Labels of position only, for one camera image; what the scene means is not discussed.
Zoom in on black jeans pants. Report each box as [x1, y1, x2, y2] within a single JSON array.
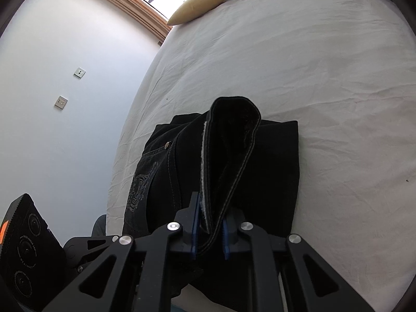
[[122, 96, 301, 303]]

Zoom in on left beige curtain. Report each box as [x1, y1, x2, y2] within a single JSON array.
[[106, 0, 171, 43]]

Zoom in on white bed sheet mattress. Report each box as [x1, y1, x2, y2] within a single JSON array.
[[106, 0, 415, 311]]

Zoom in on yellow pillow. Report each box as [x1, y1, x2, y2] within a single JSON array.
[[166, 0, 226, 26]]

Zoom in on white wall socket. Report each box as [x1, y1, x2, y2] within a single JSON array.
[[74, 68, 86, 79], [54, 96, 68, 110]]

